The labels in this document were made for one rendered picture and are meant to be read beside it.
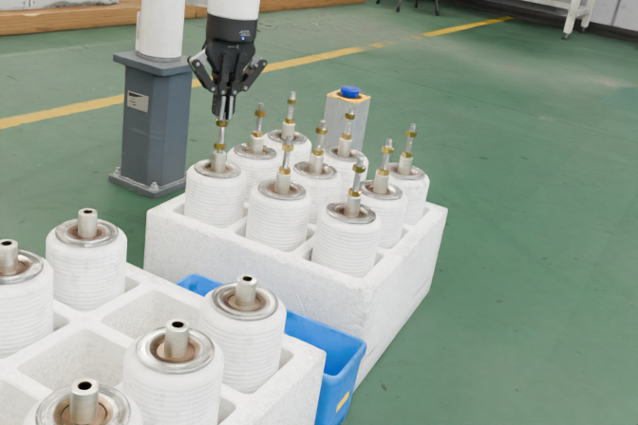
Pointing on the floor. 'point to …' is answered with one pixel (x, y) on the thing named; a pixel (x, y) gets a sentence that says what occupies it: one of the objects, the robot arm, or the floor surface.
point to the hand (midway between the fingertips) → (223, 106)
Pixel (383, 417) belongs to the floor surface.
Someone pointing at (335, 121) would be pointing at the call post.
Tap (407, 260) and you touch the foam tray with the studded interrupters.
